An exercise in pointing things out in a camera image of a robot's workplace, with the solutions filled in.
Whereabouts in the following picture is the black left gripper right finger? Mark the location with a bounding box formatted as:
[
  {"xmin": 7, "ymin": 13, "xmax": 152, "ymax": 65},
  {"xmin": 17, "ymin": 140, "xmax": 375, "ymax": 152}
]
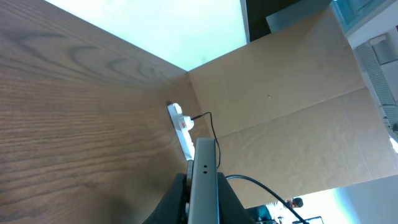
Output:
[{"xmin": 217, "ymin": 172, "xmax": 254, "ymax": 224}]

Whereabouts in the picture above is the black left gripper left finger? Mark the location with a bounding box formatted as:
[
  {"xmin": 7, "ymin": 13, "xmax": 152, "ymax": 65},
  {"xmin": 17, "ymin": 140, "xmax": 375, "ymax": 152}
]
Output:
[{"xmin": 143, "ymin": 173, "xmax": 187, "ymax": 224}]

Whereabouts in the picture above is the white USB charger plug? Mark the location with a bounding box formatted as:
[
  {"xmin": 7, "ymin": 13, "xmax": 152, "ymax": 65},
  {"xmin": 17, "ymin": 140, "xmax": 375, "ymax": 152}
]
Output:
[{"xmin": 178, "ymin": 116, "xmax": 194, "ymax": 131}]

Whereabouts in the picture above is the white power strip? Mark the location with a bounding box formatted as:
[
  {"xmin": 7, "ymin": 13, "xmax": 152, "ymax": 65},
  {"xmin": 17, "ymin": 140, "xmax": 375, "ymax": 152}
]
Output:
[{"xmin": 167, "ymin": 103, "xmax": 195, "ymax": 161}]

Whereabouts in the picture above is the brown cardboard panel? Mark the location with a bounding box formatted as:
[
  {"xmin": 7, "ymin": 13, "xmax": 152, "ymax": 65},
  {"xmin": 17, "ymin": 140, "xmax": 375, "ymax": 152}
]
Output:
[{"xmin": 189, "ymin": 8, "xmax": 397, "ymax": 198}]

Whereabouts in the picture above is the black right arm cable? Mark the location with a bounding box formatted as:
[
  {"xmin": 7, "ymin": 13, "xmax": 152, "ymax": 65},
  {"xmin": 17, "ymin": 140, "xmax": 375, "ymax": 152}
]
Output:
[{"xmin": 226, "ymin": 174, "xmax": 308, "ymax": 224}]

